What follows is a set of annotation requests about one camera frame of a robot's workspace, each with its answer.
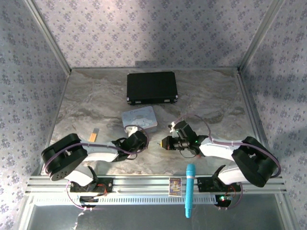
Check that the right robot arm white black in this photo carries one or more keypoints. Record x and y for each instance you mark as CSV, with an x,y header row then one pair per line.
x,y
216,146

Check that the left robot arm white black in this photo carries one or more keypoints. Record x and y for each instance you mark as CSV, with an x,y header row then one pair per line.
x,y
100,149

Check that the light blue cartoon tin box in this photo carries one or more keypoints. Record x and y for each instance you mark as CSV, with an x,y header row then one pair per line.
x,y
139,117

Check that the small orange white stick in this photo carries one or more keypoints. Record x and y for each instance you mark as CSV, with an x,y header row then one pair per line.
x,y
93,135

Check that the printed playing card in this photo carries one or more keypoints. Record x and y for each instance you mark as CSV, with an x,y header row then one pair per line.
x,y
174,187

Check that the turquoise toy microphone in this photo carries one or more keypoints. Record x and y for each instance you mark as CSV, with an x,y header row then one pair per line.
x,y
190,187

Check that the black hard case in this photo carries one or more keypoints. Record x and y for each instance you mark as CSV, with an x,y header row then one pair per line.
x,y
151,87

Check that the grey metal sheet panel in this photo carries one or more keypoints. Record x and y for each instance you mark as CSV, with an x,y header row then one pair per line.
x,y
144,218

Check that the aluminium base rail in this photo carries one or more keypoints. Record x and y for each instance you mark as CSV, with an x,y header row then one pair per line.
x,y
148,183

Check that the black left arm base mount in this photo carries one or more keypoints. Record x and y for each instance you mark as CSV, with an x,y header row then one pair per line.
x,y
105,185

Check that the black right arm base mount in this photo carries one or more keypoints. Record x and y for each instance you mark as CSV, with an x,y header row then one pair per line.
x,y
205,184

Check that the aluminium back rail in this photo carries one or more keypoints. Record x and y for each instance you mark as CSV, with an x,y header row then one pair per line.
x,y
153,68

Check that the aluminium side rail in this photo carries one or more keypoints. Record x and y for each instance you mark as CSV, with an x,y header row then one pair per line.
x,y
254,115
56,115

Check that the aluminium corner post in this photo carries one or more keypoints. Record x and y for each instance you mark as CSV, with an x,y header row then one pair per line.
x,y
261,33
50,38

